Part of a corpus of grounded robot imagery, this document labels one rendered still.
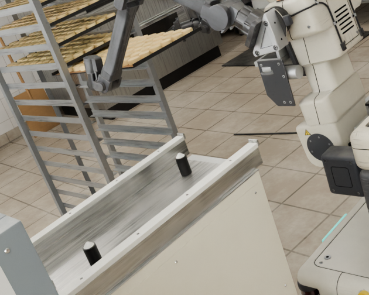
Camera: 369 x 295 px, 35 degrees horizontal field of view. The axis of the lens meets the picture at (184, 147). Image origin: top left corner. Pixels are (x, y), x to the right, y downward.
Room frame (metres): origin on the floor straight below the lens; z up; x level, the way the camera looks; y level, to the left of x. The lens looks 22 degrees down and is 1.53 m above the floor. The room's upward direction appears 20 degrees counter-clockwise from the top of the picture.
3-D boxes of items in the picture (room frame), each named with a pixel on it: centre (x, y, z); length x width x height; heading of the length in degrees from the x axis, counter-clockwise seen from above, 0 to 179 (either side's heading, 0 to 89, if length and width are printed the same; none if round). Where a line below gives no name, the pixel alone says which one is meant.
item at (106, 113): (3.03, 0.24, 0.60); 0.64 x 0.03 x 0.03; 39
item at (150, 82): (3.03, 0.24, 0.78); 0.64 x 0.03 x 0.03; 39
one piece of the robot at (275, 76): (1.86, -0.45, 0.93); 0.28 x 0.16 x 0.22; 129
